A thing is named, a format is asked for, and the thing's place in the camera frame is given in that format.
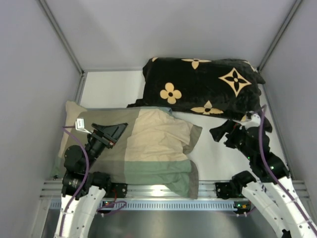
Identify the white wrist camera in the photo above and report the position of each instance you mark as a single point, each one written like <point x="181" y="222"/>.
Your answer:
<point x="80" y="126"/>
<point x="252" y="120"/>

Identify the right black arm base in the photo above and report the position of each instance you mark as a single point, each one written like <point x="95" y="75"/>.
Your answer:
<point x="224" y="190"/>

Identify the aluminium mounting rail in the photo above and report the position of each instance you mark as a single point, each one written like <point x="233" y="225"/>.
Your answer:
<point x="205" y="190"/>

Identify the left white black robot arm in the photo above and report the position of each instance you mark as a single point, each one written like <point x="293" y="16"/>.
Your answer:
<point x="82" y="191"/>

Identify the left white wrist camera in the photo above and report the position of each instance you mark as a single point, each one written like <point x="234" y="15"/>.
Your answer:
<point x="80" y="126"/>

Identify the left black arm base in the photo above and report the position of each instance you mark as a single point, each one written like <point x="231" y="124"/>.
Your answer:
<point x="118" y="190"/>

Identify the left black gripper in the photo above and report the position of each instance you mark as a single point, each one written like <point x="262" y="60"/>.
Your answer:
<point x="102" y="137"/>

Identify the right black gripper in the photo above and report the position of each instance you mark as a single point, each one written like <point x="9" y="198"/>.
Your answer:
<point x="230" y="135"/>

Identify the beige green blue pillowcase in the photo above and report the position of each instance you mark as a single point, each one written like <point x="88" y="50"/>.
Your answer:
<point x="152" y="150"/>

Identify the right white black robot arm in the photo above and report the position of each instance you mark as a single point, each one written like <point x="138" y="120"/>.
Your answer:
<point x="268" y="184"/>

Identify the black floral plush pillow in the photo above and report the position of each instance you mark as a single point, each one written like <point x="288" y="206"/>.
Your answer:
<point x="222" y="88"/>

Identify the slotted grey cable duct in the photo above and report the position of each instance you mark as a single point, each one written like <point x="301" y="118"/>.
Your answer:
<point x="175" y="205"/>

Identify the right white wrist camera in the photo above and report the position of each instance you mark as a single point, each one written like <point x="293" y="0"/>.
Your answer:
<point x="252" y="120"/>

